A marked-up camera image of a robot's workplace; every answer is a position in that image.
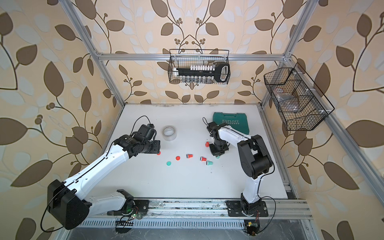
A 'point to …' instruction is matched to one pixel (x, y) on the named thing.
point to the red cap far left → (159, 153)
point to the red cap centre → (178, 158)
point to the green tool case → (239, 121)
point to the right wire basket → (299, 102)
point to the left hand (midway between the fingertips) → (154, 144)
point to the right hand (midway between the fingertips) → (218, 154)
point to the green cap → (168, 163)
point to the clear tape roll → (169, 133)
